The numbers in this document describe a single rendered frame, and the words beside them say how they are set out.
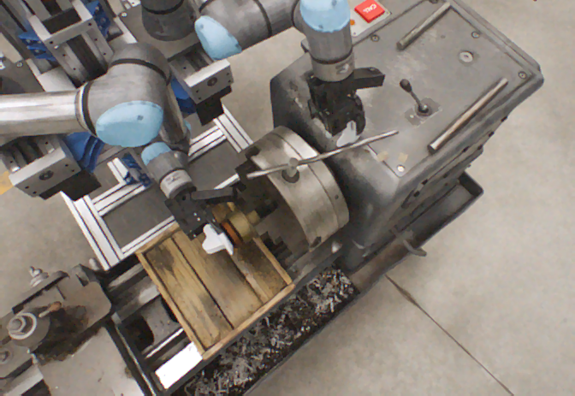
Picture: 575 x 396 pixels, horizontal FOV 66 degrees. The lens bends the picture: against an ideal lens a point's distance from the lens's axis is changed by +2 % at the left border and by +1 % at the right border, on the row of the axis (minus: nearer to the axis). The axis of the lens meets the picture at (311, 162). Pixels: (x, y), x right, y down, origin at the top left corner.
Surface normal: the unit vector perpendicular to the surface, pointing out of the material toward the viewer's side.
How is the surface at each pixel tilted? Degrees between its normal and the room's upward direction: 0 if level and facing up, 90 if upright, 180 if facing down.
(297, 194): 24
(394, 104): 0
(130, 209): 0
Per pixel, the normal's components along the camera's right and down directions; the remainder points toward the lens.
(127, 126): 0.17, 0.89
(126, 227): 0.04, -0.42
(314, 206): 0.44, 0.16
